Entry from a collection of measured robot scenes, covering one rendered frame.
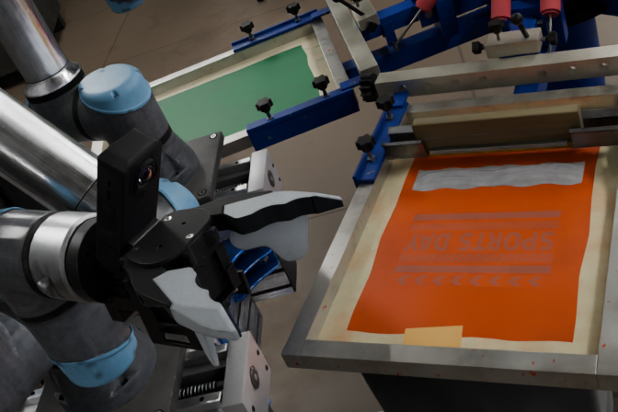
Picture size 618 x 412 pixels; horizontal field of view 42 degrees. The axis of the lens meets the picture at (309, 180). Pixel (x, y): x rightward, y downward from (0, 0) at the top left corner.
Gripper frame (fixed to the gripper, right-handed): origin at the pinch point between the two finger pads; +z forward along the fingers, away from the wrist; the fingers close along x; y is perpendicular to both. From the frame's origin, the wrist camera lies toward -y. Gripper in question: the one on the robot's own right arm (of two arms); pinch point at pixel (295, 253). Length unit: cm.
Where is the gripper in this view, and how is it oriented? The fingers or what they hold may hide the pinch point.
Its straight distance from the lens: 54.8
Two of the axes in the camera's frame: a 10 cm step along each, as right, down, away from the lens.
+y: 2.7, 8.5, 4.5
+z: 8.4, 0.1, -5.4
